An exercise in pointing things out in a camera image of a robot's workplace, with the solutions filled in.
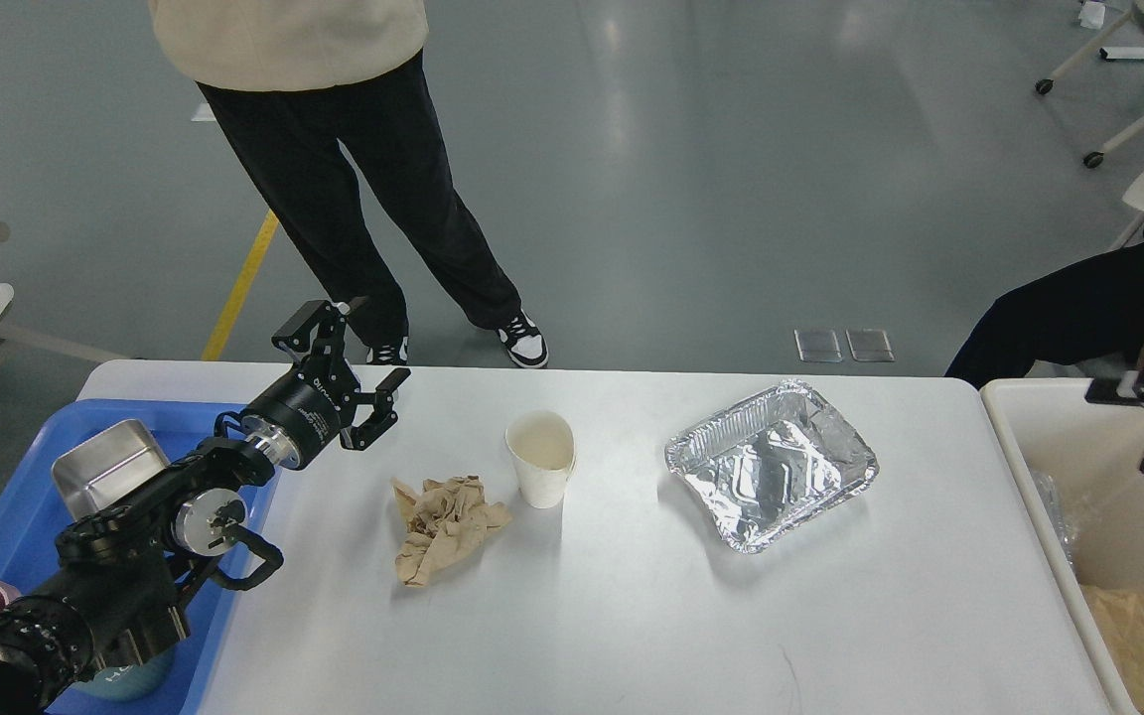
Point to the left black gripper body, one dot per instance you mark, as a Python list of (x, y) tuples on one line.
[(299, 415)]

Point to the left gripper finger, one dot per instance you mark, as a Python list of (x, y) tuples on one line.
[(381, 416), (314, 337)]

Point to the stainless steel box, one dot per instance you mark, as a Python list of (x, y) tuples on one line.
[(107, 467)]

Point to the aluminium foil tray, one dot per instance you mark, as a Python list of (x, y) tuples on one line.
[(770, 463)]

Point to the teal mug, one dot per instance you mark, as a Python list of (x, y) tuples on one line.
[(129, 682)]

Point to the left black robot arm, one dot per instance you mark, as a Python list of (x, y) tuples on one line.
[(128, 571)]

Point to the crumpled brown paper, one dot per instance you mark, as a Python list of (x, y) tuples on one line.
[(445, 523)]

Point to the white paper cup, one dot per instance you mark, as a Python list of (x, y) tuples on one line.
[(543, 454)]

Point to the standing person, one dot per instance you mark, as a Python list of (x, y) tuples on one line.
[(320, 98)]

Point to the blue plastic tray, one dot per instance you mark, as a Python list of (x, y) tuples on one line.
[(128, 573)]

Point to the white plastic bin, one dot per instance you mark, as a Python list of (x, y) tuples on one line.
[(1077, 465)]

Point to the seated person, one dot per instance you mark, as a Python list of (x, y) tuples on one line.
[(1086, 310)]

